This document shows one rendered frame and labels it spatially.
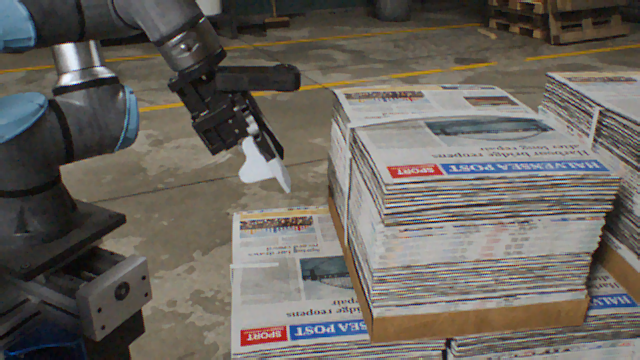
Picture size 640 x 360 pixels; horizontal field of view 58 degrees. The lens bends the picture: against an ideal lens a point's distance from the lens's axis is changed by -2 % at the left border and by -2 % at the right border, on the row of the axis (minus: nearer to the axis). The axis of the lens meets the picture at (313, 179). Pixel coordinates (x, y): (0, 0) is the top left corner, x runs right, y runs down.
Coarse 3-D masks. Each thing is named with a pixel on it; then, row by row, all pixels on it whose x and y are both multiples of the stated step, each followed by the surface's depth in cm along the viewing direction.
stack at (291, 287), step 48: (240, 240) 97; (288, 240) 97; (336, 240) 97; (240, 288) 85; (288, 288) 85; (336, 288) 85; (240, 336) 75; (288, 336) 75; (336, 336) 75; (480, 336) 78; (528, 336) 79; (576, 336) 80; (624, 336) 82
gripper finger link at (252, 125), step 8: (248, 112) 75; (248, 120) 76; (256, 120) 77; (248, 128) 75; (256, 128) 75; (256, 136) 76; (264, 136) 76; (256, 144) 77; (264, 144) 76; (264, 152) 77; (272, 152) 76
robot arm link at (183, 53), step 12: (204, 24) 72; (180, 36) 71; (192, 36) 71; (204, 36) 72; (216, 36) 74; (156, 48) 73; (168, 48) 72; (180, 48) 71; (192, 48) 72; (204, 48) 72; (216, 48) 74; (168, 60) 73; (180, 60) 72; (192, 60) 72; (204, 60) 73; (180, 72) 75
